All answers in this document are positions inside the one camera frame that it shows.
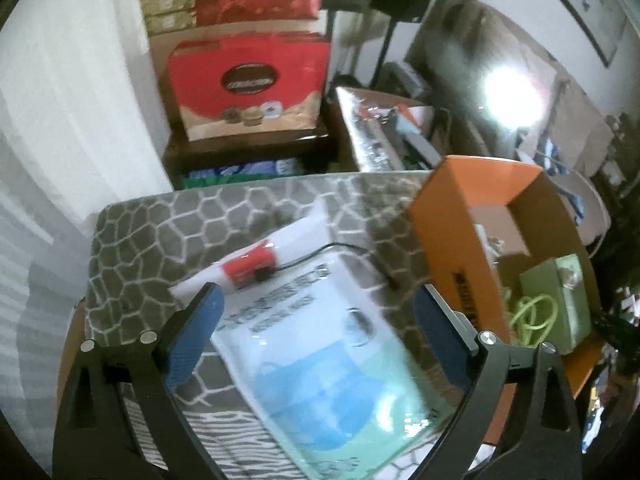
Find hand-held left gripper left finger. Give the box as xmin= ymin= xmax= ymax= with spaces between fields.
xmin=52 ymin=282 xmax=226 ymax=480

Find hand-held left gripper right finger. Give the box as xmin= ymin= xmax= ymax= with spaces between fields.
xmin=412 ymin=284 xmax=586 ymax=480

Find orange cardboard box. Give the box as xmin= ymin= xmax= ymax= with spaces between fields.
xmin=410 ymin=155 xmax=608 ymax=453

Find blue mask packet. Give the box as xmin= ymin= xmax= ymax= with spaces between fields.
xmin=170 ymin=255 xmax=451 ymax=480

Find white packet red label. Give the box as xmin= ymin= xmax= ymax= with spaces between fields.
xmin=170 ymin=202 xmax=331 ymax=301

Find green tissue pack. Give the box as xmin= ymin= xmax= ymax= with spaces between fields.
xmin=517 ymin=255 xmax=593 ymax=356

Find blue green patterned packet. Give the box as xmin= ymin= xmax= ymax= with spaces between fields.
xmin=182 ymin=157 xmax=306 ymax=188

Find white curtain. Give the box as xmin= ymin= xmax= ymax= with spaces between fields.
xmin=0 ymin=125 xmax=96 ymax=411

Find dark wooden table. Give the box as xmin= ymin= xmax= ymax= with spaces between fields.
xmin=162 ymin=127 xmax=346 ymax=191

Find grey flat bar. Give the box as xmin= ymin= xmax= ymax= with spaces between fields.
xmin=395 ymin=107 xmax=446 ymax=166

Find brown sofa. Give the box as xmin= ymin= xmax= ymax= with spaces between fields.
xmin=405 ymin=0 xmax=618 ymax=261

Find red box round brown label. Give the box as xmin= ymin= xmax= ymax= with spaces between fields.
xmin=167 ymin=35 xmax=332 ymax=142

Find black speaker stand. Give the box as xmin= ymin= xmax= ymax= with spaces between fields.
xmin=370 ymin=20 xmax=397 ymax=86
xmin=326 ymin=9 xmax=338 ymax=96

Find neon green cable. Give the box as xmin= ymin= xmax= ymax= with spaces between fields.
xmin=507 ymin=292 xmax=561 ymax=346

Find thin black cable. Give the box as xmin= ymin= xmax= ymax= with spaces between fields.
xmin=255 ymin=242 xmax=401 ymax=291

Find framed wall picture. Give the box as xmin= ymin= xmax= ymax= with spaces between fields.
xmin=525 ymin=0 xmax=628 ymax=68

